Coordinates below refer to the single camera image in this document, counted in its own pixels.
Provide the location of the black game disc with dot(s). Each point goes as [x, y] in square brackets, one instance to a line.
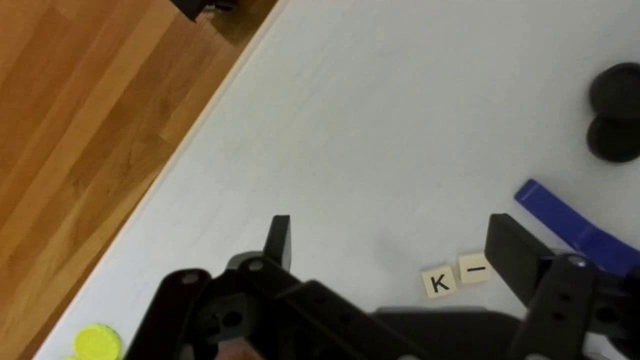
[612, 140]
[616, 91]

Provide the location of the cream letter I tile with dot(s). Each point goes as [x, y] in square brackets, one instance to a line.
[475, 269]

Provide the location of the yellow game disc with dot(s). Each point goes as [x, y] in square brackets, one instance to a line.
[99, 343]

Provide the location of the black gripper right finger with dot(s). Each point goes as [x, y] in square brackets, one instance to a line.
[566, 301]

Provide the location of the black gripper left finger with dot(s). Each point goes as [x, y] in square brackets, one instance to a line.
[267, 313]

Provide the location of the cream letter K tile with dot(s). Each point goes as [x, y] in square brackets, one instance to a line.
[438, 283]

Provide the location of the blue connect four grid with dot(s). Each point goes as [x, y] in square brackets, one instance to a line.
[572, 231]

